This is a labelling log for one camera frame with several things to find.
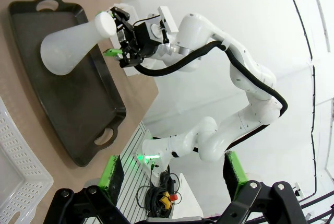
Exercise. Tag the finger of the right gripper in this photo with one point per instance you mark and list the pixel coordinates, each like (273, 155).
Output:
(121, 19)
(128, 57)

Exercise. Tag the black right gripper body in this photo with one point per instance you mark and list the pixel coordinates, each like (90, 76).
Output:
(143, 41)

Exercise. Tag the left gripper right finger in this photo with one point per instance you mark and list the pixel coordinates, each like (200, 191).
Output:
(261, 203)

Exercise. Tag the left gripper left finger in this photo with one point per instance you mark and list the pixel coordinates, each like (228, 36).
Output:
(86, 203)

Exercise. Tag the white translucent conical flask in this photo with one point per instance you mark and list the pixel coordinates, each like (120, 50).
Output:
(68, 49)

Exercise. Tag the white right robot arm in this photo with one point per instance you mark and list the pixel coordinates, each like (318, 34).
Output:
(248, 77)

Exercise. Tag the white perforated plastic basket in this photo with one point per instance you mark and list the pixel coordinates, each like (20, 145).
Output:
(130, 71)
(21, 161)

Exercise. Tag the dark brown plastic tray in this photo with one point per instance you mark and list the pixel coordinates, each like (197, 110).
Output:
(68, 98)

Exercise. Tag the yellow emergency stop button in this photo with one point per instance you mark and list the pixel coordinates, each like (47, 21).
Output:
(169, 197)

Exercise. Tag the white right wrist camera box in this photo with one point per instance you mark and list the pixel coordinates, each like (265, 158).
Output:
(168, 19)

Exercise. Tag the slotted aluminium base plate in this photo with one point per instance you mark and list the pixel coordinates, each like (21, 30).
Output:
(133, 171)

